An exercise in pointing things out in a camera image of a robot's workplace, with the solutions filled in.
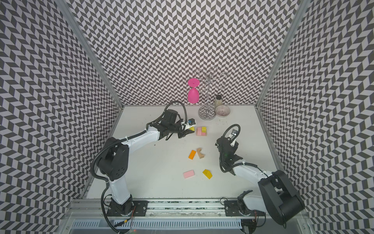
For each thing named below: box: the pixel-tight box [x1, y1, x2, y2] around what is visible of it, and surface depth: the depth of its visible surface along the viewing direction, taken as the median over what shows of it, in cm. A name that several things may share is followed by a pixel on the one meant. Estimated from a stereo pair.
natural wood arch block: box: [196, 147, 205, 159], surface depth 93 cm
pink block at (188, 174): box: [183, 169, 195, 179], surface depth 86 cm
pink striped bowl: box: [214, 104, 231, 117], surface depth 114 cm
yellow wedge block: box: [202, 169, 213, 180], surface depth 85 cm
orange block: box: [187, 149, 197, 160], surface depth 93 cm
